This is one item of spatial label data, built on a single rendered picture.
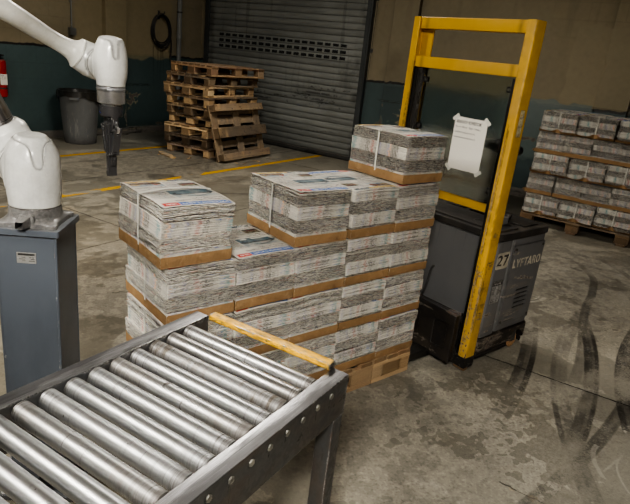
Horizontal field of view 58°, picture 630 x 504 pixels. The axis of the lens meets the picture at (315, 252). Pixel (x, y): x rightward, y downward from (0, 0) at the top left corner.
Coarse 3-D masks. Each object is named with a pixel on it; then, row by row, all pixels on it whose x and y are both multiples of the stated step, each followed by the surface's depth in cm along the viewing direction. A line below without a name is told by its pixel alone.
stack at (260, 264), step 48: (240, 240) 239; (384, 240) 270; (144, 288) 218; (192, 288) 209; (240, 288) 224; (288, 288) 241; (336, 288) 261; (384, 288) 282; (240, 336) 231; (288, 336) 251; (336, 336) 270
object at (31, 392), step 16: (176, 320) 171; (192, 320) 172; (144, 336) 160; (160, 336) 161; (112, 352) 150; (128, 352) 151; (64, 368) 141; (80, 368) 141; (32, 384) 133; (48, 384) 134; (64, 384) 136; (0, 400) 126; (16, 400) 127; (32, 400) 130; (0, 448) 126
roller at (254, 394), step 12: (156, 348) 156; (168, 348) 155; (168, 360) 153; (180, 360) 152; (192, 360) 151; (192, 372) 149; (204, 372) 147; (216, 372) 146; (216, 384) 145; (228, 384) 143; (240, 384) 143; (252, 384) 143; (240, 396) 141; (252, 396) 140; (264, 396) 139; (276, 396) 139; (264, 408) 138; (276, 408) 136
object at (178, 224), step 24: (192, 192) 213; (216, 192) 216; (144, 216) 203; (168, 216) 193; (192, 216) 198; (216, 216) 205; (144, 240) 204; (168, 240) 197; (192, 240) 202; (216, 240) 209
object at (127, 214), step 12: (156, 180) 225; (168, 180) 227; (180, 180) 230; (120, 192) 218; (132, 192) 209; (120, 204) 219; (132, 204) 210; (120, 216) 220; (132, 216) 211; (120, 228) 222; (132, 228) 212
